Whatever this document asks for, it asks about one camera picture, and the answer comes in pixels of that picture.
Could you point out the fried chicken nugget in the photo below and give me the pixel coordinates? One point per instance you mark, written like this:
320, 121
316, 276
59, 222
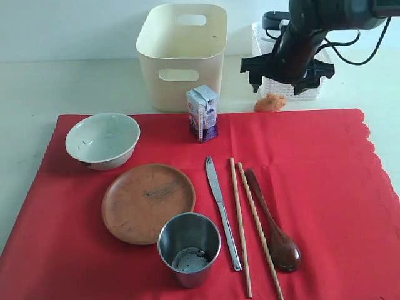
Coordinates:
271, 102

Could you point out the stainless steel cup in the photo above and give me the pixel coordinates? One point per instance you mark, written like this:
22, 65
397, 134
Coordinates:
189, 244

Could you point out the wooden chopstick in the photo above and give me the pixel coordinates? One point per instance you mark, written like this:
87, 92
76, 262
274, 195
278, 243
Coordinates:
261, 233
241, 229

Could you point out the right wooden chopstick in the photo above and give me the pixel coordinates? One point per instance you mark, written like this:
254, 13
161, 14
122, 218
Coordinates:
261, 233

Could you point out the white perforated plastic basket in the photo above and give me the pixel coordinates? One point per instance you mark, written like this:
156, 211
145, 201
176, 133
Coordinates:
261, 44

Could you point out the small milk carton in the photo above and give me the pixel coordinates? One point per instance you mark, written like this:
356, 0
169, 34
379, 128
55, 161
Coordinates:
202, 104

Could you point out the cream plastic bin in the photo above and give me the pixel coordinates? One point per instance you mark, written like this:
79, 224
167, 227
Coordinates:
181, 47

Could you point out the left wooden chopstick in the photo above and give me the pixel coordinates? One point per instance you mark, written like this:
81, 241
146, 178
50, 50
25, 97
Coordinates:
241, 229

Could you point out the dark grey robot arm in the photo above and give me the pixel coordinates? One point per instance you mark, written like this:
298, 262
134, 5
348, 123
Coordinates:
341, 15

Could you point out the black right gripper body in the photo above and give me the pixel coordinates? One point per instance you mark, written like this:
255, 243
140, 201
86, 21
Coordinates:
292, 58

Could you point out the dark wooden spoon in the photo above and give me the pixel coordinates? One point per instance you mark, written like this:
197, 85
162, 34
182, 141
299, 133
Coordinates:
284, 252

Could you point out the red tablecloth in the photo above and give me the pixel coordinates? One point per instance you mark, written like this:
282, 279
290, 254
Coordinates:
319, 174

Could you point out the pale green bowl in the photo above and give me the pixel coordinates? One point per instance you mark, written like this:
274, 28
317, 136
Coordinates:
103, 141

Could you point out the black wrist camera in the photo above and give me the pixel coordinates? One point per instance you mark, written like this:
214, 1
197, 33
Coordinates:
271, 20

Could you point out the brown round plate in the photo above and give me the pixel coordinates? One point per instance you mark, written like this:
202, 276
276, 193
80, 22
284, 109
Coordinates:
142, 200

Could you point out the silver table knife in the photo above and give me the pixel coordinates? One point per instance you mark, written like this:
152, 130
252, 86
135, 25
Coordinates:
213, 180

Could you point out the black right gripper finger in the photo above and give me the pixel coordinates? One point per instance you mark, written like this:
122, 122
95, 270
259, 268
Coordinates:
255, 80
304, 84

